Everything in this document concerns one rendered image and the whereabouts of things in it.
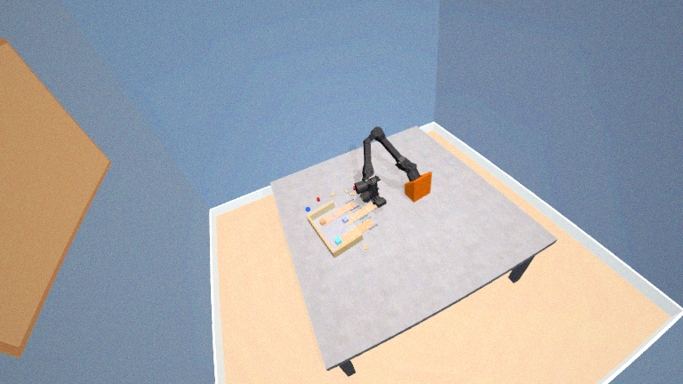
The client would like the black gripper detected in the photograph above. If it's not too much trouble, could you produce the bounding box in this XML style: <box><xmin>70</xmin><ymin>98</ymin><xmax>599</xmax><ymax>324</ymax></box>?
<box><xmin>368</xmin><ymin>188</ymin><xmax>387</xmax><ymax>208</ymax></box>

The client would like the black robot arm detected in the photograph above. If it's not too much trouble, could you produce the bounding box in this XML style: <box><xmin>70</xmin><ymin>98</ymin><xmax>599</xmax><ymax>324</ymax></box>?
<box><xmin>354</xmin><ymin>126</ymin><xmax>421</xmax><ymax>203</ymax></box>

